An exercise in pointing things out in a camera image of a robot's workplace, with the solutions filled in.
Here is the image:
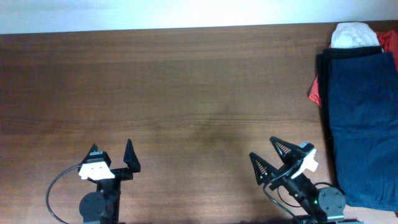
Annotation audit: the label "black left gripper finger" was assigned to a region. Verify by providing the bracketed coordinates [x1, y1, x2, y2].
[123, 139, 141, 173]
[80, 144, 111, 167]

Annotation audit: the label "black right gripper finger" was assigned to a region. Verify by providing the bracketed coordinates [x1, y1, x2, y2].
[249, 152, 279, 185]
[269, 136, 313, 164]

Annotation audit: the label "navy blue shorts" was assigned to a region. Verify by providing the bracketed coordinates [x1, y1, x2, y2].
[328, 53, 397, 212]

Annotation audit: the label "black shorts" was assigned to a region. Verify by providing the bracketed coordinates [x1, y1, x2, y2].
[316, 46, 383, 185]

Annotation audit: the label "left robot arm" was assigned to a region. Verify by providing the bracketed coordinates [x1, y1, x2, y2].
[78, 139, 141, 224]

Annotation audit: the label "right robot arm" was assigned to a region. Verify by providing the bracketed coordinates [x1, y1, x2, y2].
[249, 136, 363, 224]

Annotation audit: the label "white garment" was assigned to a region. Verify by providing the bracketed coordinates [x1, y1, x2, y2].
[330, 22, 380, 49]

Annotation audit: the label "red garment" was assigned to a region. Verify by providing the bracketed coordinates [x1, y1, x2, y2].
[307, 30, 398, 107]

